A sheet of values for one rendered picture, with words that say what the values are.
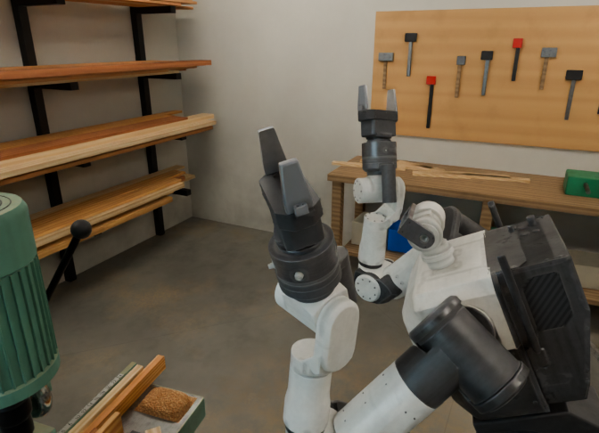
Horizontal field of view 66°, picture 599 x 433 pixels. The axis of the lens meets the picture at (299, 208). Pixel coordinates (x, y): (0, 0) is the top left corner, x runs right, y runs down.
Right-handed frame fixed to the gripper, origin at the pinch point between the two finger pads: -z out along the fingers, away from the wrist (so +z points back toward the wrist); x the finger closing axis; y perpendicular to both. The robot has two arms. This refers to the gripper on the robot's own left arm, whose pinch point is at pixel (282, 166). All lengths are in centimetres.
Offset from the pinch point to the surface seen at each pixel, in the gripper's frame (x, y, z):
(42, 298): 21, -41, 20
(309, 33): 325, 96, 56
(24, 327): 14.8, -43.2, 20.0
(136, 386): 38, -43, 64
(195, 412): 29, -31, 71
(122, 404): 33, -46, 63
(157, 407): 31, -39, 66
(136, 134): 294, -56, 85
